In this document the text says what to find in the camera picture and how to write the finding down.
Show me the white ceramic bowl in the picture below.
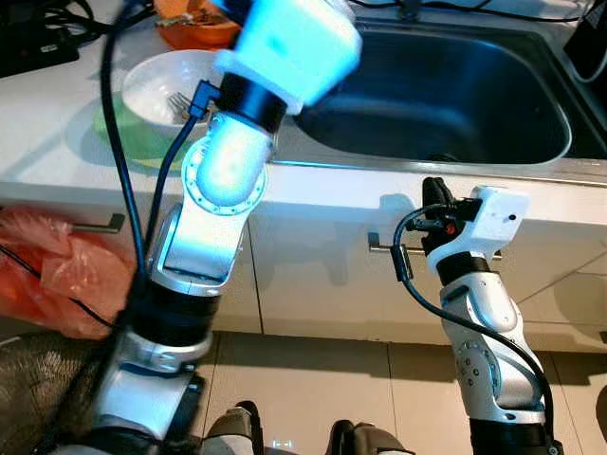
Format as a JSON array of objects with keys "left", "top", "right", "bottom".
[{"left": 121, "top": 49, "right": 238, "bottom": 129}]

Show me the grey right robot leg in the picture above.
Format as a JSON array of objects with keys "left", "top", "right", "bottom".
[{"left": 327, "top": 422, "right": 409, "bottom": 455}]

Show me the black power strip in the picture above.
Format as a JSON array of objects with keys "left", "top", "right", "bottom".
[{"left": 0, "top": 0, "right": 82, "bottom": 79}]

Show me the black kitchen appliance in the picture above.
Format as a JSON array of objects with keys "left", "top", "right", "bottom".
[{"left": 564, "top": 0, "right": 607, "bottom": 82}]

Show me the white kitchen cabinet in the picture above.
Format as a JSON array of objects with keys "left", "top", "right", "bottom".
[{"left": 0, "top": 161, "right": 607, "bottom": 347}]

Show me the stainless steel sink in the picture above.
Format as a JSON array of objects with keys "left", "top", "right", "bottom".
[{"left": 270, "top": 19, "right": 607, "bottom": 186}]

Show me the silver fork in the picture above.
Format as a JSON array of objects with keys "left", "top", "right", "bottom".
[{"left": 166, "top": 90, "right": 195, "bottom": 124}]

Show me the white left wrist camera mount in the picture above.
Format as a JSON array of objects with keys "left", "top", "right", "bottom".
[{"left": 213, "top": 0, "right": 363, "bottom": 115}]

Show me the grey robot leg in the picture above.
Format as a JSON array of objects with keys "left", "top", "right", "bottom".
[
  {"left": 204, "top": 403, "right": 267, "bottom": 455},
  {"left": 327, "top": 422, "right": 409, "bottom": 455}
]

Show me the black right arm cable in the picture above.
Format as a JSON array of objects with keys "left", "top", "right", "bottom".
[{"left": 389, "top": 204, "right": 556, "bottom": 446}]

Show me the light green plate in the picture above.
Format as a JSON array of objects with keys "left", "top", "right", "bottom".
[{"left": 92, "top": 95, "right": 205, "bottom": 172}]

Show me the grey left robot leg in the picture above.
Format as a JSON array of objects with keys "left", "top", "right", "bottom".
[{"left": 204, "top": 403, "right": 267, "bottom": 455}]

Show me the thin black power cord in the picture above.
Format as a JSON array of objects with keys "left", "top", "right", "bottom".
[{"left": 0, "top": 242, "right": 120, "bottom": 331}]

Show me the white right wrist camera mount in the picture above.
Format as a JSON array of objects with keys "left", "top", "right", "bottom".
[{"left": 424, "top": 185, "right": 529, "bottom": 271}]

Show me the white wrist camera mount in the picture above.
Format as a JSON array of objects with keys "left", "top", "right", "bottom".
[
  {"left": 424, "top": 185, "right": 529, "bottom": 271},
  {"left": 213, "top": 0, "right": 363, "bottom": 115}
]

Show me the steel cabinet door handle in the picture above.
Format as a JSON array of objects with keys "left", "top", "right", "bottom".
[
  {"left": 368, "top": 232, "right": 504, "bottom": 259},
  {"left": 71, "top": 213, "right": 126, "bottom": 235}
]

